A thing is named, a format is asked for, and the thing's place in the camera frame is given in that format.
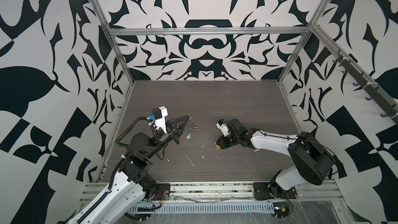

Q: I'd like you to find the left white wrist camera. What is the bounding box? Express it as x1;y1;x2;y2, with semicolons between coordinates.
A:
147;106;168;133

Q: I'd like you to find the large wire keyring red sleeve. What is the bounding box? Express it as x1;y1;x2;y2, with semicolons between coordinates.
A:
188;116;198;131

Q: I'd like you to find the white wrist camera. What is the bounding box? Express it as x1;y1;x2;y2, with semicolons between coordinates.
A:
147;106;168;133
216;119;231;137

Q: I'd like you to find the green lit circuit board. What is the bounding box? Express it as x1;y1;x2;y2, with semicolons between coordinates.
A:
272;200;294;219

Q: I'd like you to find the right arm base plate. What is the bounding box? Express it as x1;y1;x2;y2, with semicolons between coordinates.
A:
253;182;296;201

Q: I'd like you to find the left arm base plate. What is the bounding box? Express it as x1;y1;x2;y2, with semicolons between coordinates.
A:
146;183;171;201

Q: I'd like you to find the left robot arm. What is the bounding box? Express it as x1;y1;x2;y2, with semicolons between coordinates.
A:
68;115;190;224

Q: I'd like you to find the black wall hook rack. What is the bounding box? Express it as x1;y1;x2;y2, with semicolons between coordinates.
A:
333;49;398;125

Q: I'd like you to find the white slotted cable duct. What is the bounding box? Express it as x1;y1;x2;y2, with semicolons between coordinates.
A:
128;202;275;214

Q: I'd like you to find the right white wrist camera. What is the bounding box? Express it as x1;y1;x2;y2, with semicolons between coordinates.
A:
216;119;231;137

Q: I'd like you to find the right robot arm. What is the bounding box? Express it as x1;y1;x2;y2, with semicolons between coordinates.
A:
216;118;336;201

